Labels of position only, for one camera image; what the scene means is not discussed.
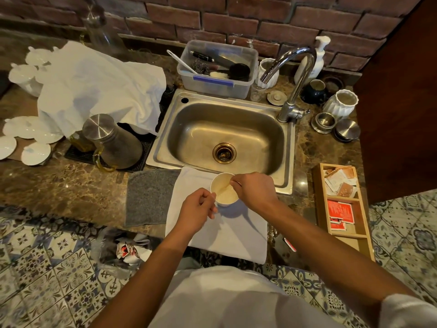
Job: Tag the person's left hand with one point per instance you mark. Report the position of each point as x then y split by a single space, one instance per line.
193 213

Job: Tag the person's right hand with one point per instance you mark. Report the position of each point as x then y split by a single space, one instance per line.
256 192

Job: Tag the person's right fingers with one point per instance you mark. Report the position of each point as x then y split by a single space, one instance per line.
240 182

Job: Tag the person's left fingers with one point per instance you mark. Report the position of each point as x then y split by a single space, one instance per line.
209 206

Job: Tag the white ceramic cup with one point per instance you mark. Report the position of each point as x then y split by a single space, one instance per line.
223 194

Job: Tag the person's left forearm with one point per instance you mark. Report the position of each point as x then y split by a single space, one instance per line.
146 280

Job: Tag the person's right forearm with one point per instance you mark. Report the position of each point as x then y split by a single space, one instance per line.
327 256

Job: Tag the brass sink drain strainer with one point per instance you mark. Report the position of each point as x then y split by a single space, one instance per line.
224 153

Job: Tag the white folded towel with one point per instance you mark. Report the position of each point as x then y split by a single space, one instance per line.
235 232

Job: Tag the grey cloth mat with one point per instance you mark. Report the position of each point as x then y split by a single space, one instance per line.
148 198

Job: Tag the stainless steel sink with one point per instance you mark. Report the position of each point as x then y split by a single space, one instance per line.
191 129

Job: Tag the single red sachet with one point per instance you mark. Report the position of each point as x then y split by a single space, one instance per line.
290 244

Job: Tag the black rubber drain mat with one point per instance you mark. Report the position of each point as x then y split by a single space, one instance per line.
145 146

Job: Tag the small clear glass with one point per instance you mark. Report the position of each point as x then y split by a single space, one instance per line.
256 93

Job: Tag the person's white shirt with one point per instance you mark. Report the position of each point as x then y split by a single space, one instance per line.
232 300

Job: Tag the clear plastic storage container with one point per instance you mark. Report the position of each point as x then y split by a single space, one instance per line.
218 87

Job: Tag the pile of white orange sachets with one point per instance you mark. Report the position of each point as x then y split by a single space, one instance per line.
339 182

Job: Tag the clear trash bag with waste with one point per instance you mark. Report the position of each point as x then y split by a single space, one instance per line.
119 251

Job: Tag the pile of red sachets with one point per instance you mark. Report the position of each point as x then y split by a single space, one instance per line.
339 213

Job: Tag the small white ribbed cup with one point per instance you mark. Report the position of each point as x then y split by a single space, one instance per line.
266 76

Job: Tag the pale dish sponge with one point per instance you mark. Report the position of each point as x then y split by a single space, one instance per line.
218 75

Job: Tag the black round brush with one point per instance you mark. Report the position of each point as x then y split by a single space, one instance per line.
239 72

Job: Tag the chrome curved faucet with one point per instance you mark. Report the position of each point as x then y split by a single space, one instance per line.
296 85

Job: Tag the steel lidded jug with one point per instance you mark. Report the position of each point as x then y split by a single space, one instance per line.
116 143

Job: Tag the dark blue ceramic mug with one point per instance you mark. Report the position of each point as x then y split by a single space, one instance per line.
314 93

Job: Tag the round metal tin lid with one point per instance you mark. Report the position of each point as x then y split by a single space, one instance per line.
347 130

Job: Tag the steel wool scrubber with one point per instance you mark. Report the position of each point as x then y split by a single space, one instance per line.
201 66

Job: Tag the large white ribbed cup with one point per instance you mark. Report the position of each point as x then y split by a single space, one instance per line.
341 104

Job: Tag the wooden compartment organizer box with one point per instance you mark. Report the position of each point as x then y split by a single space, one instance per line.
362 228

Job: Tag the white plastic spoon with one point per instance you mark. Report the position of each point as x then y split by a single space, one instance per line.
181 62

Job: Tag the dark round bowl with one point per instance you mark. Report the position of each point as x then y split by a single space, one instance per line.
334 84

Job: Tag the white pump soap bottle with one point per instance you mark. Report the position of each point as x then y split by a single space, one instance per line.
319 61

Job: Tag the large white crumpled cloth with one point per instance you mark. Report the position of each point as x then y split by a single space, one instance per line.
95 88

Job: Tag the dark wooden cabinet panel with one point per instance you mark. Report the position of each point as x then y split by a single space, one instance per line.
399 99

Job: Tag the white ceramic saucer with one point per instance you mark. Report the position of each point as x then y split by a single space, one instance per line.
6 147
36 154

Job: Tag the large white ceramic plate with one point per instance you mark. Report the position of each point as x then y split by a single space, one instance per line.
27 128

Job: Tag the clear glass carafe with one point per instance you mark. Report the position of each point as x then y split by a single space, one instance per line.
102 34

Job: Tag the white ceramic teapot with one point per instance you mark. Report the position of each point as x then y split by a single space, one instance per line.
25 78

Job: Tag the white ceramic lidded bowl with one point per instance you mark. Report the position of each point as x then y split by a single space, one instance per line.
39 56

